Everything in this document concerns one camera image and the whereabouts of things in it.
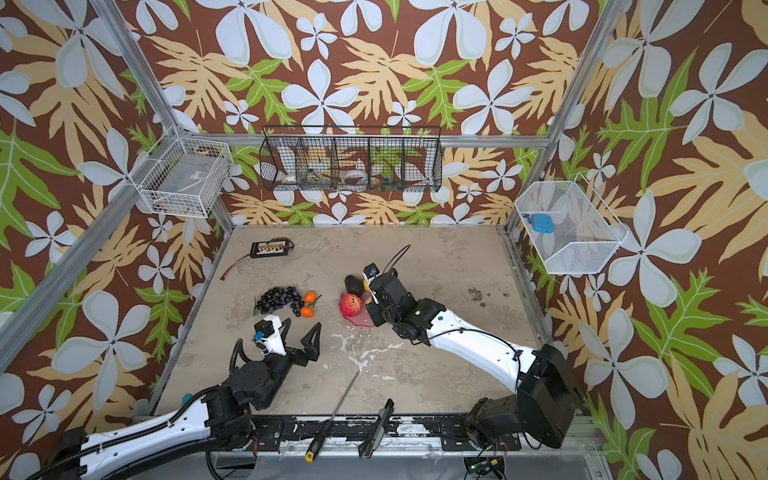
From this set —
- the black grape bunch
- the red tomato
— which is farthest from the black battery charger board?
the red tomato

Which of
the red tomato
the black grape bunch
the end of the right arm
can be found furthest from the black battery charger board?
the end of the right arm

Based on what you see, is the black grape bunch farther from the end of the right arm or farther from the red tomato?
the end of the right arm

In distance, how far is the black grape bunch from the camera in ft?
3.19

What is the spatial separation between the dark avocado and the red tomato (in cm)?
4

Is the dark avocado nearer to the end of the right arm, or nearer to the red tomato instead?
the red tomato

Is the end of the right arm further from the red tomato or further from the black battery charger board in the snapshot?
the black battery charger board

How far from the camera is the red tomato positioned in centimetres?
92
